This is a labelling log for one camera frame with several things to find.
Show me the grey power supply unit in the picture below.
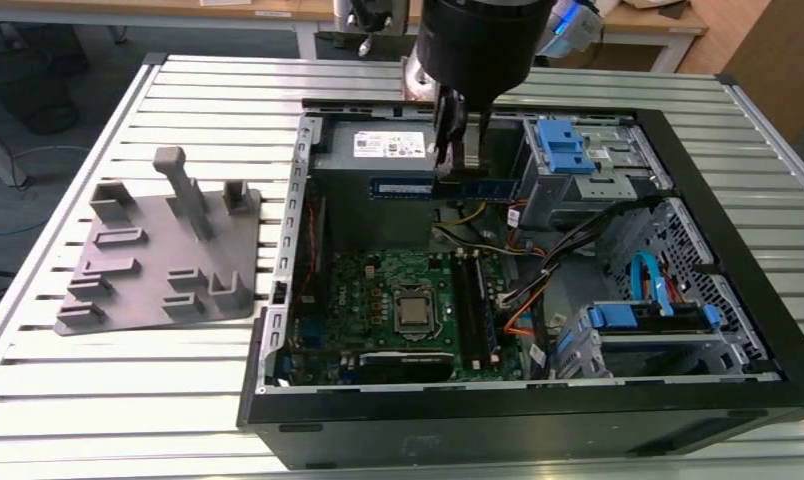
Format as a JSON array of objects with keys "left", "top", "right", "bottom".
[{"left": 308, "top": 119, "right": 444, "bottom": 251}]

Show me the green motherboard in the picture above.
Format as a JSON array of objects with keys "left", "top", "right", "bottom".
[{"left": 292, "top": 247, "right": 531, "bottom": 386}]

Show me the wooden desk white frame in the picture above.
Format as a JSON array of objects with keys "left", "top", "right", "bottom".
[
  {"left": 0, "top": 0, "right": 424, "bottom": 61},
  {"left": 575, "top": 0, "right": 709, "bottom": 75}
]

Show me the blue flat wire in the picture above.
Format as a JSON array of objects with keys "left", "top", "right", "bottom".
[{"left": 628, "top": 252, "right": 675, "bottom": 316}]

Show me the blue drive bay latch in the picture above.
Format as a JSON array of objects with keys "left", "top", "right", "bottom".
[{"left": 535, "top": 118, "right": 597, "bottom": 176}]

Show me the black graphics card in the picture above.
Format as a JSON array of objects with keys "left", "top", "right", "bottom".
[{"left": 354, "top": 349, "right": 459, "bottom": 384}]

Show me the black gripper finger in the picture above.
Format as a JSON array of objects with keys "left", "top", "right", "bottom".
[
  {"left": 465, "top": 108, "right": 495, "bottom": 177},
  {"left": 428, "top": 87, "right": 469, "bottom": 180}
]

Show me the metal drive cage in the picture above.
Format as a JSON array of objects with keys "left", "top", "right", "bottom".
[{"left": 515, "top": 117, "right": 675, "bottom": 231}]

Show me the metal disk bay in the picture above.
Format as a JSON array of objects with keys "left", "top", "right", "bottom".
[{"left": 552, "top": 304, "right": 771, "bottom": 379}]

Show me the hard disk in blue carrier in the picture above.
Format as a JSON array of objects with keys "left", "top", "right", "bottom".
[{"left": 588, "top": 299, "right": 724, "bottom": 335}]

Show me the yellow wire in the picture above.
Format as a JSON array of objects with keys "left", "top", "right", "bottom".
[{"left": 441, "top": 199, "right": 492, "bottom": 226}]

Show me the blue floor cable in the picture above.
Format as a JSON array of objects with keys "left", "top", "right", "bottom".
[{"left": 0, "top": 144, "right": 92, "bottom": 240}]

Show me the CPU socket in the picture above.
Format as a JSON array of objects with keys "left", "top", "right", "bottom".
[{"left": 388, "top": 282, "right": 449, "bottom": 344}]

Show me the black RAM slot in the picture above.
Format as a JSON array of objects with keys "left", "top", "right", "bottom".
[{"left": 452, "top": 249, "right": 483, "bottom": 369}]

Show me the orange wire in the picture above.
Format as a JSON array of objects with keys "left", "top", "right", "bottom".
[{"left": 505, "top": 287, "right": 545, "bottom": 337}]

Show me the black cable bundle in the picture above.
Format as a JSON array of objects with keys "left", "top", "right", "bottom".
[{"left": 508, "top": 197, "right": 664, "bottom": 301}]

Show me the silver CPU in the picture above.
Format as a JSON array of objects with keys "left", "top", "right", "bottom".
[{"left": 393, "top": 298, "right": 437, "bottom": 326}]

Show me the blue RAM stick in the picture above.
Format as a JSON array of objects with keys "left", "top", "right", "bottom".
[{"left": 369, "top": 177, "right": 517, "bottom": 202}]

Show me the black open PC case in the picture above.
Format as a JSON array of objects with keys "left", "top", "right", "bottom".
[{"left": 233, "top": 97, "right": 804, "bottom": 471}]

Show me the grey parts rack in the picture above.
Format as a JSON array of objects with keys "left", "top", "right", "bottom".
[{"left": 53, "top": 145, "right": 265, "bottom": 337}]

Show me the wooden cabinet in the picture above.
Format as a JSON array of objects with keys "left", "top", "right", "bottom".
[{"left": 679, "top": 0, "right": 804, "bottom": 146}]

